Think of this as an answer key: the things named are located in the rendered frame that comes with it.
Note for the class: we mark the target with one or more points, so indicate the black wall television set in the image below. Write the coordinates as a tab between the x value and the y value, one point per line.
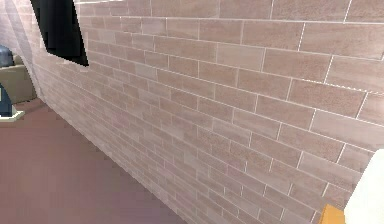
61	30

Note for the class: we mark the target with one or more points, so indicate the white rounded object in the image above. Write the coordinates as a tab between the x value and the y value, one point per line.
368	193

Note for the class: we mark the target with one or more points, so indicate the dark blue object white base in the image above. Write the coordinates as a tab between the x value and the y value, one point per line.
5	106

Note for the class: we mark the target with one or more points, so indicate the orange block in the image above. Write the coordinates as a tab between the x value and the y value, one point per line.
331	216

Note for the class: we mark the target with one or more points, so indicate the grey blue round object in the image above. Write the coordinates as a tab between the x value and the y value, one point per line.
5	56

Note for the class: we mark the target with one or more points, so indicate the beige cabinet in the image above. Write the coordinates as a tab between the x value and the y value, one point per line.
15	83

